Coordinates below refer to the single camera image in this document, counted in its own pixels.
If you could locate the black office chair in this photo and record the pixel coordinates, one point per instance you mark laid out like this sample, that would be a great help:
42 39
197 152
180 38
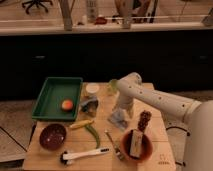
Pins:
38 3

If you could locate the gray towel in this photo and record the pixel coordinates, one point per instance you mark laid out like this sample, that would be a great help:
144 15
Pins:
118 120

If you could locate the purple grape bunch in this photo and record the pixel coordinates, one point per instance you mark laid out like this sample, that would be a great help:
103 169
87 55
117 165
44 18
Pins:
145 117

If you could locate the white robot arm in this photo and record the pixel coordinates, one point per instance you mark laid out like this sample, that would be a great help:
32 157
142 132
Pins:
198 150

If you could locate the green chili pepper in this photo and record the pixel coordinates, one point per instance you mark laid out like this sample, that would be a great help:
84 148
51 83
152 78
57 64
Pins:
95 134

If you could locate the green plastic tray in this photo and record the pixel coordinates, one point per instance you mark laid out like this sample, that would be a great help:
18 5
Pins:
54 92

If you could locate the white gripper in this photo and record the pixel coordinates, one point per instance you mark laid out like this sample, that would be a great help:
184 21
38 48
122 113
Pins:
126 103

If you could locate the white round lid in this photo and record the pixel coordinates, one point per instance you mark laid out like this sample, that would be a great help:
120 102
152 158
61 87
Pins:
92 88

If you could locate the white dish brush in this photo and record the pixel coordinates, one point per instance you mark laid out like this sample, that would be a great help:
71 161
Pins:
67 157

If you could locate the dark red bowl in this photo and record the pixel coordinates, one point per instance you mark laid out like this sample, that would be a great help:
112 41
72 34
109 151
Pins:
52 137

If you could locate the white box in bowl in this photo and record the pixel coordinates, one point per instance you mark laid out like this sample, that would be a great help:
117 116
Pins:
136 143

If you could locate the gray metal cup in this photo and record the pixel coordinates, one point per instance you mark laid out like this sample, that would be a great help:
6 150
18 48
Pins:
89 106

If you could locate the orange peach fruit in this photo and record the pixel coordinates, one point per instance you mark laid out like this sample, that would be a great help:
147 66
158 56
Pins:
67 105

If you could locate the brown round bowl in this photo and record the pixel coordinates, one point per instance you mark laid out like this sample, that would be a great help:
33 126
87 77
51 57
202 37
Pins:
146 148

